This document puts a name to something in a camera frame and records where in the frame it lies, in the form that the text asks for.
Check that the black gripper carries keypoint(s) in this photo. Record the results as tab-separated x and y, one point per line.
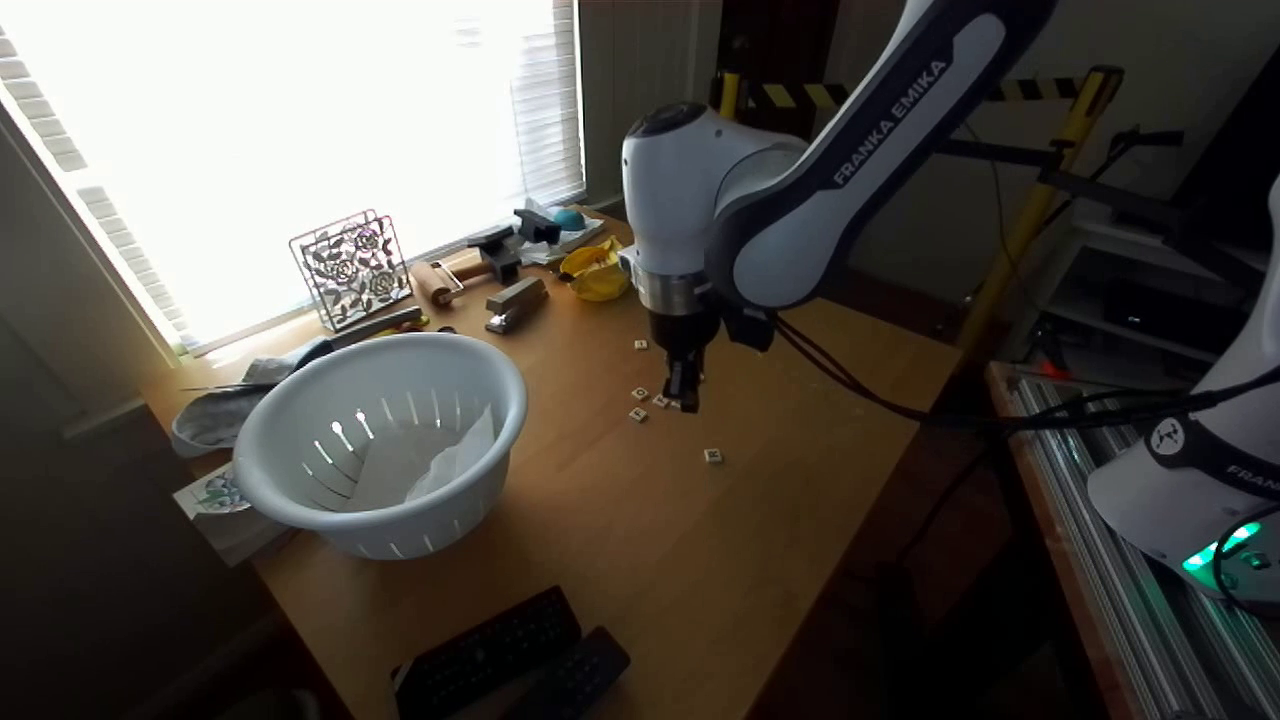
686	336

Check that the white letter tile R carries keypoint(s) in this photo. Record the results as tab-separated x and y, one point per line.
713	457

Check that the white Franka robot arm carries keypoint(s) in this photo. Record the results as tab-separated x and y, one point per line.
853	163

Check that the yellow bowl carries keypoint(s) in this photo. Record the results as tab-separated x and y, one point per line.
595	277

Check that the dark grey stapler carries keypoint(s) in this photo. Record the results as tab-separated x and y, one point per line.
514	304

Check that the teal black tool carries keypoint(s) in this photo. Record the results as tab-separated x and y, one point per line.
560	222

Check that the black clamp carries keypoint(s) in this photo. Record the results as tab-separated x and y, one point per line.
500	248

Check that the white plastic colander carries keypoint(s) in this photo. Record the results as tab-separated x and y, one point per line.
400	366

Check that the white window blind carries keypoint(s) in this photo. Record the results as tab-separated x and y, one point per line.
547	105

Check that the black electronic device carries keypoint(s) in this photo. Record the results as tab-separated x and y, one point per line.
492	654

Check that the black white patterned cube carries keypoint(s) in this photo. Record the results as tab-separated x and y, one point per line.
348	270

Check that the yellow black striped bar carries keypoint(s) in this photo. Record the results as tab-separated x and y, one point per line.
1043	91

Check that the grey cloth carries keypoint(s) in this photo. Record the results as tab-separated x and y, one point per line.
220	414

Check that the white shelf unit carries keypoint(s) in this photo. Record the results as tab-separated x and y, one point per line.
1134	266

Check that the patterned paper pad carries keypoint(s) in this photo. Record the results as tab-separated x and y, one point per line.
220	498

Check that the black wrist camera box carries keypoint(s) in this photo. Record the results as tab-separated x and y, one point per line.
750	329

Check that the yellow post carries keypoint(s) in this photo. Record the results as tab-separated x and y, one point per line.
727	92
1035	213

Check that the aluminium rail frame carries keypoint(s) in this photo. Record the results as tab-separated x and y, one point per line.
1120	587

